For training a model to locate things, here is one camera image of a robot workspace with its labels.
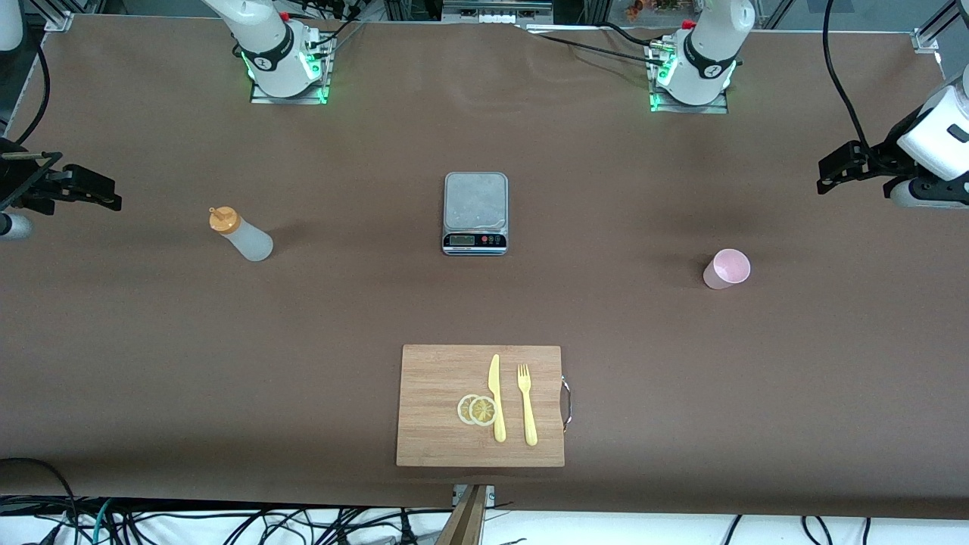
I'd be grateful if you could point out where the black table cable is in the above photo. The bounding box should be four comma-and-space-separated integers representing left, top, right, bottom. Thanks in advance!
602, 21, 667, 48
522, 25, 671, 67
299, 0, 372, 58

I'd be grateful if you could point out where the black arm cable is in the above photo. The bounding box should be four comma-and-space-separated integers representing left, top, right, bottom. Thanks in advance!
11, 42, 52, 146
824, 0, 871, 152

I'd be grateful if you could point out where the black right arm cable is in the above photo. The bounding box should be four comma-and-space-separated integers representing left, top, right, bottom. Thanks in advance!
11, 42, 52, 146

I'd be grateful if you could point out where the teal floor cable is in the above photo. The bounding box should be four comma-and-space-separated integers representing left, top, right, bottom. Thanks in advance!
89, 498, 116, 545

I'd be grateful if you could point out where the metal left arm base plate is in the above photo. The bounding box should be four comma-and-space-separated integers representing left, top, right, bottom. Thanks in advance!
650, 42, 729, 114

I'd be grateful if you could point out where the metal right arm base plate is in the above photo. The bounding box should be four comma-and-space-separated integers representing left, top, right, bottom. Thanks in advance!
250, 34, 332, 105

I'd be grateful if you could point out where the wooden cutting board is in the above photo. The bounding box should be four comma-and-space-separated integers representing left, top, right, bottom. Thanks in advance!
396, 344, 566, 468

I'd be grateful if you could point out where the yellow plastic fork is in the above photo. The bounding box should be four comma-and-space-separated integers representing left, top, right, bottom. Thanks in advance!
517, 363, 538, 447

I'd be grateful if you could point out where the wooden post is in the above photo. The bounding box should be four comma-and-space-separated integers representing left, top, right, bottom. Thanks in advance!
438, 484, 487, 545

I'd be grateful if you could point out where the orange decorative object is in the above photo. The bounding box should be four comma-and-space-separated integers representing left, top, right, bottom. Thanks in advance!
625, 0, 682, 20

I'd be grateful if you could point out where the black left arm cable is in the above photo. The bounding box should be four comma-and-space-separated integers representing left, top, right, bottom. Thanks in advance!
824, 0, 871, 152

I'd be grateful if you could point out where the pink plastic cup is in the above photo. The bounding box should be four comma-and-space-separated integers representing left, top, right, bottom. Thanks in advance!
703, 248, 752, 291

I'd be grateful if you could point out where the translucent sauce bottle orange cap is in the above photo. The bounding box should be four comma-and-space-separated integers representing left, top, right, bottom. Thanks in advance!
209, 206, 274, 263

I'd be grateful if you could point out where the yellow plastic knife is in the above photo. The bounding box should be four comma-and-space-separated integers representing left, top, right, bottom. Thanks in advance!
488, 353, 507, 444

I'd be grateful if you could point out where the silver digital kitchen scale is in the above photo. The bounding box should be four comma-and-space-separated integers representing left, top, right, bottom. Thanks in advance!
442, 172, 509, 257

